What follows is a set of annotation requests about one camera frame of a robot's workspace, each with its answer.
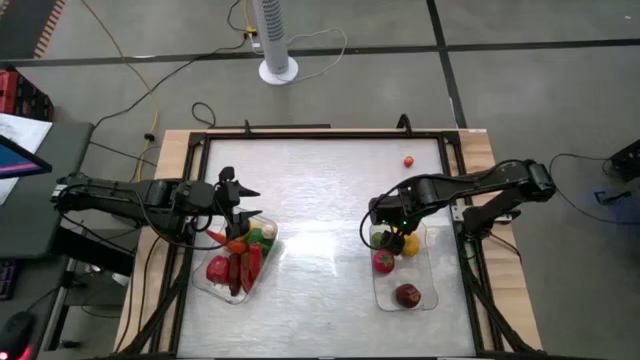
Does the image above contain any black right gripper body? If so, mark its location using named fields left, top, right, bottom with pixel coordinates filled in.
left=368, top=189, right=420, bottom=227

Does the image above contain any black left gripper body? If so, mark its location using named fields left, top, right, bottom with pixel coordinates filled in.
left=212, top=179, right=237, bottom=226

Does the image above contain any orange yellow citrus fruit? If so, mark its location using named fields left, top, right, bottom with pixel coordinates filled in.
left=402, top=232, right=421, bottom=258

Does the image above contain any red tomato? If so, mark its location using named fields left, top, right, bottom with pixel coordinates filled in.
left=372, top=249, right=396, bottom=275

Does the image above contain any green bell pepper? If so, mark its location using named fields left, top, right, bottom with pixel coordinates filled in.
left=245, top=228, right=275, bottom=256

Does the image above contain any orange carrot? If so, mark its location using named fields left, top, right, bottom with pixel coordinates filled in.
left=205, top=228, right=249, bottom=255

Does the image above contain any red chili pepper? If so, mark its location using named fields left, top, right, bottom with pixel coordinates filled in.
left=248, top=243, right=264, bottom=282

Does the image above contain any dark red apple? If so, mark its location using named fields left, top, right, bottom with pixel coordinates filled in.
left=395, top=283, right=422, bottom=309

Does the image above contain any red green long pepper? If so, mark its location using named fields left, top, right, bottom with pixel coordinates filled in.
left=239, top=252, right=254, bottom=295

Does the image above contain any dark maroon chili pepper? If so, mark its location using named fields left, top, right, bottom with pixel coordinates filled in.
left=227, top=252, right=242, bottom=297

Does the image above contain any red bell pepper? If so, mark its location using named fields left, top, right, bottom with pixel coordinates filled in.
left=206, top=254, right=232, bottom=285

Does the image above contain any clear plastic bin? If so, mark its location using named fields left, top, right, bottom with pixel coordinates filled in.
left=368, top=219, right=439, bottom=313
left=192, top=212, right=279, bottom=305

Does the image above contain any white tower fan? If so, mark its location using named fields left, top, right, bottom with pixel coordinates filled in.
left=252, top=0, right=300, bottom=86

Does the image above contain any grey desk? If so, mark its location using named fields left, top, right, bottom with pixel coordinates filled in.
left=0, top=121, right=95, bottom=260

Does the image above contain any laptop screen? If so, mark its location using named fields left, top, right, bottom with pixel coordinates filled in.
left=0, top=134, right=54, bottom=180

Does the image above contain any white paper sheet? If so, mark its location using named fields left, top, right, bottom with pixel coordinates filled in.
left=0, top=112, right=54, bottom=206

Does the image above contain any red crate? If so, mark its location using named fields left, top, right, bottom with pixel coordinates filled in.
left=0, top=68, right=55, bottom=123

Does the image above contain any black keyboard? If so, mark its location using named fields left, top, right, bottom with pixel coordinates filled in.
left=0, top=258, right=19, bottom=301

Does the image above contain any black computer mouse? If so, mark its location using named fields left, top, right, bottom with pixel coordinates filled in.
left=0, top=312, right=36, bottom=360

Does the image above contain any dark rug orange edge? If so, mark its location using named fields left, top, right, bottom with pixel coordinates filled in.
left=0, top=0, right=66, bottom=60

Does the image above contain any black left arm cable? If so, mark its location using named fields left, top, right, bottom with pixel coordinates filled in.
left=134, top=192, right=236, bottom=251

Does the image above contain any black cable coil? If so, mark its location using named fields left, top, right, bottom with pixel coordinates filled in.
left=191, top=102, right=217, bottom=129

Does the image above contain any black table frame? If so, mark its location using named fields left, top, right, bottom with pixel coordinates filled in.
left=117, top=130, right=541, bottom=360

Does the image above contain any yellow floor cable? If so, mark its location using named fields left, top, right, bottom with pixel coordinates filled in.
left=79, top=0, right=160, bottom=184

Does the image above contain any long black floor cable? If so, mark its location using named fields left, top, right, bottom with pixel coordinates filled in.
left=92, top=37, right=251, bottom=132

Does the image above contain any white cable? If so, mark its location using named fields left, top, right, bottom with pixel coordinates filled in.
left=248, top=27, right=349, bottom=84

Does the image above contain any thin black cable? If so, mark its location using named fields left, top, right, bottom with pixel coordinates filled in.
left=548, top=152, right=640, bottom=226

